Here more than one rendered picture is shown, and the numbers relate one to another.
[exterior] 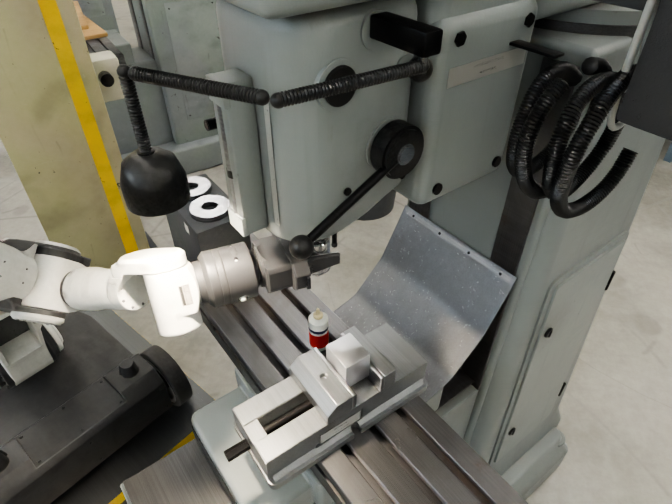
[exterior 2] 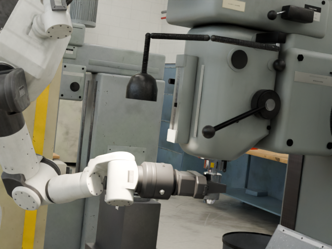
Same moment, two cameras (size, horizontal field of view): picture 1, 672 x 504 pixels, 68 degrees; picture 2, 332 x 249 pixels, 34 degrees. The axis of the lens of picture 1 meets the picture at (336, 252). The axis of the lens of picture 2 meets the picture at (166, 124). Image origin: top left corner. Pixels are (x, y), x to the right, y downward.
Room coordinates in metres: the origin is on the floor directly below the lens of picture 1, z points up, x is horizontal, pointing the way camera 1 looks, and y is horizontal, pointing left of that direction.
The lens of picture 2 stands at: (-0.74, -0.06, 1.45)
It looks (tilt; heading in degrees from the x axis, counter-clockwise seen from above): 3 degrees down; 9
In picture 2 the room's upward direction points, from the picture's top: 6 degrees clockwise
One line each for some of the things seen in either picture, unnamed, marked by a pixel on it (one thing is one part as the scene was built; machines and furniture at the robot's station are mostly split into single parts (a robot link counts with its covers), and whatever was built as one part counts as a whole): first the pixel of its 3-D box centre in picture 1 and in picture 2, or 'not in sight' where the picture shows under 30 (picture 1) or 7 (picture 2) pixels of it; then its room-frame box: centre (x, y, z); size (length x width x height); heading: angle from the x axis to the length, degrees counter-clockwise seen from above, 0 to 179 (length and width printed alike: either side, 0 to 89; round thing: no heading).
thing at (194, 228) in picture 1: (207, 230); (126, 222); (0.94, 0.31, 1.03); 0.22 x 0.12 x 0.20; 36
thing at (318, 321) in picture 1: (318, 327); not in sight; (0.68, 0.04, 0.99); 0.04 x 0.04 x 0.11
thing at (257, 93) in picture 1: (202, 86); (182, 36); (0.44, 0.12, 1.58); 0.17 x 0.01 x 0.01; 66
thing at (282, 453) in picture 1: (334, 388); not in sight; (0.53, 0.00, 0.99); 0.35 x 0.15 x 0.11; 125
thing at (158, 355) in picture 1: (165, 375); not in sight; (0.92, 0.52, 0.50); 0.20 x 0.05 x 0.20; 50
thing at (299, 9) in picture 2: not in sight; (287, 15); (0.55, -0.10, 1.66); 0.12 x 0.04 x 0.04; 127
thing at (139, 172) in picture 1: (152, 175); (142, 86); (0.48, 0.21, 1.46); 0.07 x 0.07 x 0.06
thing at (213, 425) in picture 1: (321, 406); not in sight; (0.62, 0.03, 0.79); 0.50 x 0.35 x 0.12; 127
